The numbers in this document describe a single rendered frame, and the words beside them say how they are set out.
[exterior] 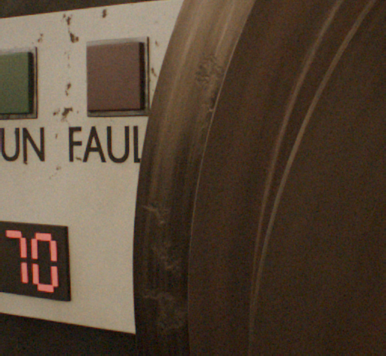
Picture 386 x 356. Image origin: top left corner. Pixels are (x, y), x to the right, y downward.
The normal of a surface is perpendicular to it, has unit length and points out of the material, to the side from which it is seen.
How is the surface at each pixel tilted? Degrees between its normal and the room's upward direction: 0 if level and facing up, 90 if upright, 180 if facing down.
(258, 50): 90
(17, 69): 90
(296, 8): 90
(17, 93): 90
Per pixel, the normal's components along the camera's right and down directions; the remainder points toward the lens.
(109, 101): -0.54, 0.05
